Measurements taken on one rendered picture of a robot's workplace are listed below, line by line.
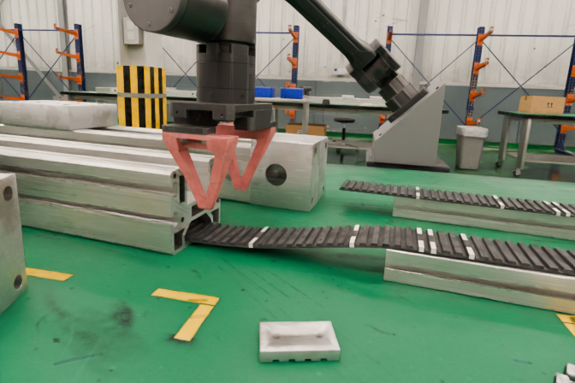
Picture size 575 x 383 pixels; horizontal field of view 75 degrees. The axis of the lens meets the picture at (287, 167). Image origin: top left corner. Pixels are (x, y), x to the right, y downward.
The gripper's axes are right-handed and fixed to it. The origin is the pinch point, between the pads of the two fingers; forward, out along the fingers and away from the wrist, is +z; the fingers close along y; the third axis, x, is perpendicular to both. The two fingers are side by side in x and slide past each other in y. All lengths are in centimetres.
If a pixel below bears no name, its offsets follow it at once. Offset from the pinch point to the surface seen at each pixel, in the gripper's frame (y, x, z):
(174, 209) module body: 4.5, -3.2, 1.2
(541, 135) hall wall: -802, 262, 53
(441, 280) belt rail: 1.8, 21.6, 4.9
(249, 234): -0.4, 2.7, 4.6
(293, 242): 1.2, 8.1, 3.9
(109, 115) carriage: -22.1, -35.3, -4.6
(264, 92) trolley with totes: -297, -112, -8
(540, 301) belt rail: 1.7, 29.1, 5.2
